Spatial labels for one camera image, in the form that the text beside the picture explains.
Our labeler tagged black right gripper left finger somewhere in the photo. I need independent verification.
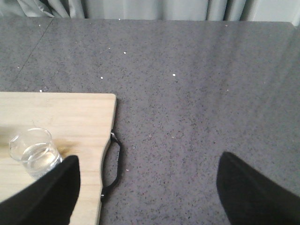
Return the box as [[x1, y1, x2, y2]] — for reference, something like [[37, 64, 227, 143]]
[[0, 155, 81, 225]]

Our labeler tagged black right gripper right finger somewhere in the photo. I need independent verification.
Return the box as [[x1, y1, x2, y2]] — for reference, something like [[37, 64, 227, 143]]
[[216, 152, 300, 225]]

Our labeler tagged clear glass measuring beaker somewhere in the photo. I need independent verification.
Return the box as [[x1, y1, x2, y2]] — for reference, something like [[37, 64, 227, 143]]
[[8, 127, 62, 180]]

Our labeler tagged light wooden cutting board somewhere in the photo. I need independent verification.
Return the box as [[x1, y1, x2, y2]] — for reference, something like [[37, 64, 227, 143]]
[[0, 92, 117, 225]]

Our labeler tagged grey curtain backdrop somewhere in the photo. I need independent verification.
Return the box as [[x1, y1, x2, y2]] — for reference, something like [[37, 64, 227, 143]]
[[0, 0, 300, 27]]

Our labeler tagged black cutting board handle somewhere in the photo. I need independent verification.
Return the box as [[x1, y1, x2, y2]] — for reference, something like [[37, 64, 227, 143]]
[[100, 131, 123, 203]]

